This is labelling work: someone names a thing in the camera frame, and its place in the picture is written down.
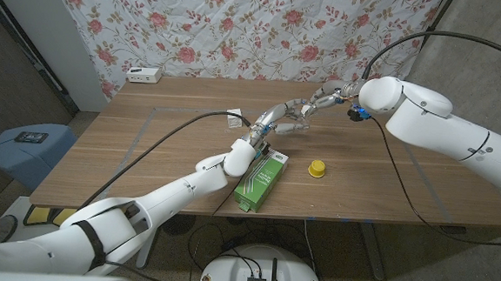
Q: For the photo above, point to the small white cube box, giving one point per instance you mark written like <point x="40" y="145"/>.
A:
<point x="233" y="121"/>

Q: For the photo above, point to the white power strip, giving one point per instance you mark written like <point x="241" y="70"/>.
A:
<point x="144" y="75"/>

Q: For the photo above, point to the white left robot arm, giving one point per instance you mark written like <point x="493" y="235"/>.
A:
<point x="173" y="192"/>

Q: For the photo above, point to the blue-grey round stool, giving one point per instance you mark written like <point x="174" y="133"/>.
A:
<point x="31" y="162"/>

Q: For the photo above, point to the yellow black floor pedal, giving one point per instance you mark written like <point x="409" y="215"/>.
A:
<point x="36" y="216"/>

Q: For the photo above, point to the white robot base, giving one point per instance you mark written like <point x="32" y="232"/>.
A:
<point x="225" y="269"/>

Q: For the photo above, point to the black backdrop stand pole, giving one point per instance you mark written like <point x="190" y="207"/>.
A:
<point x="436" y="21"/>

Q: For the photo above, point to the floral backdrop cloth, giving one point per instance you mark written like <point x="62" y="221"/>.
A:
<point x="240" y="26"/>

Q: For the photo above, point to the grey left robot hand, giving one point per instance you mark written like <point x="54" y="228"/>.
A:
<point x="270" y="115"/>

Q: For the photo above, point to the black phone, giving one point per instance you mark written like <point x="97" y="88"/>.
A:
<point x="31" y="137"/>

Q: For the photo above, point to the clear medicine bottle white cap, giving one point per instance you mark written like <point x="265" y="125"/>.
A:
<point x="306" y="119"/>

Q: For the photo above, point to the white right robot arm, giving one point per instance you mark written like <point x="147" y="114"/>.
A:
<point x="434" y="125"/>

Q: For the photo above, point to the white metal table leg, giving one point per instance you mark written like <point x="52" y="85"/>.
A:
<point x="372" y="252"/>
<point x="144" y="256"/>

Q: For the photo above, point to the green medicine box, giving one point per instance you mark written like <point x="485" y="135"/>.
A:
<point x="260" y="189"/>

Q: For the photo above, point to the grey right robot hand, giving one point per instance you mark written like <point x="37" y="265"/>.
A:
<point x="336" y="93"/>

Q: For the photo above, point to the yellow lid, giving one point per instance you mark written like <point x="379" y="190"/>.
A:
<point x="316" y="169"/>

